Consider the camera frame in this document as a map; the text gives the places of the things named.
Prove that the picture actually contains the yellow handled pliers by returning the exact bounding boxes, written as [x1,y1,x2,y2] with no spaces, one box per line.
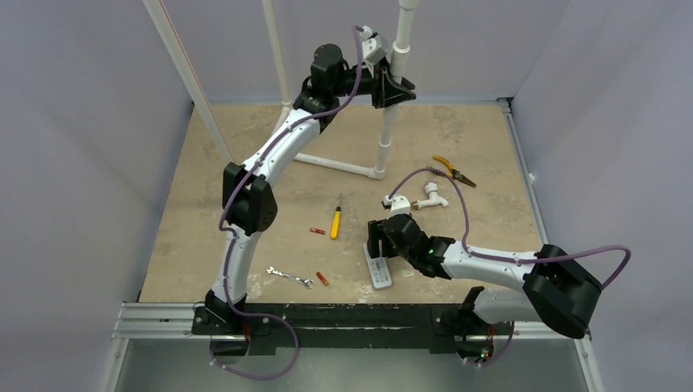
[431,155,477,189]

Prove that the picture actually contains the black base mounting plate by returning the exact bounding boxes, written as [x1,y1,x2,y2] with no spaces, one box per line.
[191,303,510,363]

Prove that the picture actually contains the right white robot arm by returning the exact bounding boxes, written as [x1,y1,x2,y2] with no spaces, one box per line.
[365,214,603,339]

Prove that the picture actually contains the silver open-end wrench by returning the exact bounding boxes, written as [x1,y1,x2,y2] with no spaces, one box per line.
[266,266,315,289]

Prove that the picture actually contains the aluminium rail frame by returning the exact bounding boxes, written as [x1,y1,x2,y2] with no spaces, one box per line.
[102,97,605,392]

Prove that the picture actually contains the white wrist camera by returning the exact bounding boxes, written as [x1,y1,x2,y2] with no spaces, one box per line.
[382,194,412,218]
[360,25,389,65]

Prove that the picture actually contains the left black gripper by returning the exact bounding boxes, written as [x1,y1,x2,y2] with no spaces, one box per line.
[332,58,415,110]

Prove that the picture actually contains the white plastic faucet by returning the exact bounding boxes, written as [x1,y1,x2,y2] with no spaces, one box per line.
[412,181,449,210]

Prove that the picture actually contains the red battery near wrench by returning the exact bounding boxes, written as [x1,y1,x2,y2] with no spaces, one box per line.
[316,271,329,287]

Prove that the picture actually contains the white PVC pipe frame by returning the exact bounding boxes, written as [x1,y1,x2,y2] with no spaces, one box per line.
[143,0,419,180]

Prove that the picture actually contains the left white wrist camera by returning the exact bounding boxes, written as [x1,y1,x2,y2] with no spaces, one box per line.
[360,25,389,65]

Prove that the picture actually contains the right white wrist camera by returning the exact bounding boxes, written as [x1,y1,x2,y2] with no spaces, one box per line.
[382,194,412,218]

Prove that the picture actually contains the white remote control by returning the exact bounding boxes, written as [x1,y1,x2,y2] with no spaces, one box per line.
[364,243,392,290]

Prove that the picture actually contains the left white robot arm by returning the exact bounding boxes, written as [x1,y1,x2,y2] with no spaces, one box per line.
[191,38,416,336]

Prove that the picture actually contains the yellow handled screwdriver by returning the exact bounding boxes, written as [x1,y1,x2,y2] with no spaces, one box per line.
[330,194,343,240]

